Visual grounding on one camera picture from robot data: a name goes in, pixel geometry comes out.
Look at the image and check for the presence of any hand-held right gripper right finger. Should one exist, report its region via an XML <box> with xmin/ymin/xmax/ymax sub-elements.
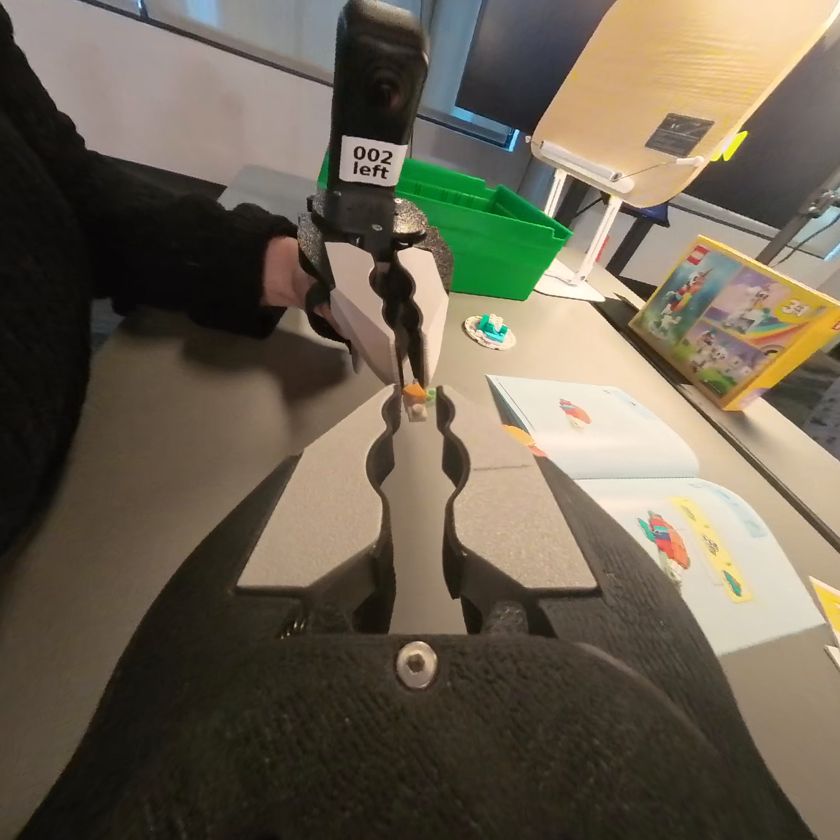
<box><xmin>435</xmin><ymin>385</ymin><xmax>599</xmax><ymax>599</ymax></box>

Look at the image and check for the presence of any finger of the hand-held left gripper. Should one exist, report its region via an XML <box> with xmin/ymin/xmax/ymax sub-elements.
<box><xmin>325</xmin><ymin>241</ymin><xmax>404</xmax><ymax>387</ymax></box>
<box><xmin>394</xmin><ymin>248</ymin><xmax>452</xmax><ymax>389</ymax></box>

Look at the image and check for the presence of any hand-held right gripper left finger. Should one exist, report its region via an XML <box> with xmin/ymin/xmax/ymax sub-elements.
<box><xmin>235</xmin><ymin>384</ymin><xmax>404</xmax><ymax>592</ymax></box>

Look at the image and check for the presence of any small orange green lego assembly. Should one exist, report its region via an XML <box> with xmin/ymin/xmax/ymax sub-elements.
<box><xmin>402</xmin><ymin>379</ymin><xmax>438</xmax><ymax>422</ymax></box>

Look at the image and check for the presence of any person's left forearm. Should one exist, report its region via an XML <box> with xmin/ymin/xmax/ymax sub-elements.
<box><xmin>79</xmin><ymin>147</ymin><xmax>299</xmax><ymax>341</ymax></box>

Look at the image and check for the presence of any white round lego plate build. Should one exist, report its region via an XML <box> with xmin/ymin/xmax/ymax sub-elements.
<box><xmin>462</xmin><ymin>314</ymin><xmax>517</xmax><ymax>352</ymax></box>

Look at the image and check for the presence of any colourful lego fish model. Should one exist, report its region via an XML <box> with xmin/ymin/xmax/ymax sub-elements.
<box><xmin>502</xmin><ymin>423</ymin><xmax>549</xmax><ymax>459</ymax></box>

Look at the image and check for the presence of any yellow lego set box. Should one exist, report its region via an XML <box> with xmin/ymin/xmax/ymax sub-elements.
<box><xmin>629</xmin><ymin>235</ymin><xmax>840</xmax><ymax>411</ymax></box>

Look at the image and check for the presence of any person's left hand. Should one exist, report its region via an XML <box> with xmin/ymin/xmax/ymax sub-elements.
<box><xmin>264</xmin><ymin>235</ymin><xmax>319</xmax><ymax>309</ymax></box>

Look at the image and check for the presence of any green plastic bin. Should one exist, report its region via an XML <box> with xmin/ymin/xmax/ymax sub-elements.
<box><xmin>318</xmin><ymin>154</ymin><xmax>573</xmax><ymax>301</ymax></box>

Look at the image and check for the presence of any open light blue instruction booklet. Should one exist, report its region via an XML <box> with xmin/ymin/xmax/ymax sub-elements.
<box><xmin>486</xmin><ymin>374</ymin><xmax>826</xmax><ymax>657</ymax></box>

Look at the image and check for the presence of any yellow cover instruction booklet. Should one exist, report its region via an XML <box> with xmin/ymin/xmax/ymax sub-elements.
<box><xmin>808</xmin><ymin>576</ymin><xmax>840</xmax><ymax>651</ymax></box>

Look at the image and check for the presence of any person's black sweater torso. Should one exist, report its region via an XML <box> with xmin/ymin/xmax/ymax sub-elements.
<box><xmin>0</xmin><ymin>7</ymin><xmax>132</xmax><ymax>565</ymax></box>

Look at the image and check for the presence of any grey metal stand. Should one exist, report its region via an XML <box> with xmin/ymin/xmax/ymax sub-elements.
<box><xmin>755</xmin><ymin>187</ymin><xmax>840</xmax><ymax>266</ymax></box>

